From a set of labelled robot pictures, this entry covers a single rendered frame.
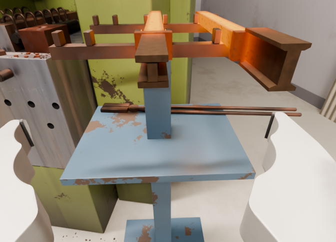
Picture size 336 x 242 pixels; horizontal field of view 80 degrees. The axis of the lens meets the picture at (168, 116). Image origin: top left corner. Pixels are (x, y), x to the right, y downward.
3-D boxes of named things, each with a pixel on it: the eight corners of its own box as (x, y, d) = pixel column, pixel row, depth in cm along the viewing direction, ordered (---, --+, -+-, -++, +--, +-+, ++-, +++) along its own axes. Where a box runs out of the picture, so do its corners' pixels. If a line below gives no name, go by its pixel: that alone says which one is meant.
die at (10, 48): (15, 52, 63) (3, 22, 58) (-40, 50, 66) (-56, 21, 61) (82, 29, 98) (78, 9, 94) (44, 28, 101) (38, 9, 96)
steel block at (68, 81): (82, 171, 80) (45, 59, 56) (-2, 161, 85) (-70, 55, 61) (127, 103, 127) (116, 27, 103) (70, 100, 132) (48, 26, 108)
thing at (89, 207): (104, 234, 105) (82, 171, 80) (37, 224, 110) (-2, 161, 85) (134, 158, 152) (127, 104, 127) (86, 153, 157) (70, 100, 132)
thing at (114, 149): (254, 179, 43) (256, 172, 42) (62, 185, 42) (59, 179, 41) (218, 108, 68) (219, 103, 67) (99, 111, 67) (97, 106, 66)
